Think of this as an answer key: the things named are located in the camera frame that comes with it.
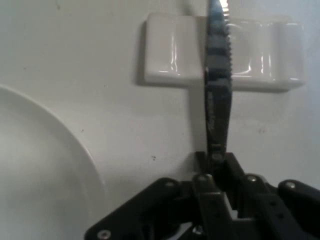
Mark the white round plate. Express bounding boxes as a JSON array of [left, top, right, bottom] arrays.
[[0, 84, 107, 240]]

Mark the steel serrated table knife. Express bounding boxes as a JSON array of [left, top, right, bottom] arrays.
[[203, 0, 234, 174]]

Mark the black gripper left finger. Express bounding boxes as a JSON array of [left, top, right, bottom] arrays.
[[83, 151, 237, 240]]

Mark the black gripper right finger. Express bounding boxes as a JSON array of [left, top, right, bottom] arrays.
[[213, 152, 320, 240]]

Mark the white ceramic cutlery rest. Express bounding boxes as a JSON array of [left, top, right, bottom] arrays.
[[143, 12, 307, 92]]

